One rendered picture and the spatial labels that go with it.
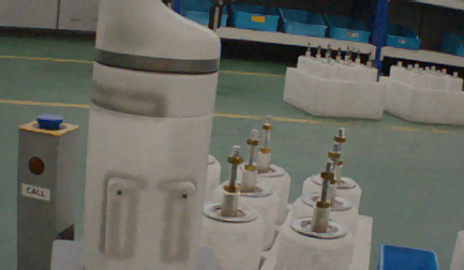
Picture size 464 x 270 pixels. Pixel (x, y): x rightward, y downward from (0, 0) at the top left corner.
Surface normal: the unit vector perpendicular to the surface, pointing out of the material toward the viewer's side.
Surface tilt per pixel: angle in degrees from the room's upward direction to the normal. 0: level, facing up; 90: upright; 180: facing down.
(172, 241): 90
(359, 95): 90
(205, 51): 89
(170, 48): 93
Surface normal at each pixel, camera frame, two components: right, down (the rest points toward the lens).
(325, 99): 0.33, 0.25
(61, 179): 0.97, 0.15
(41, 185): -0.23, 0.19
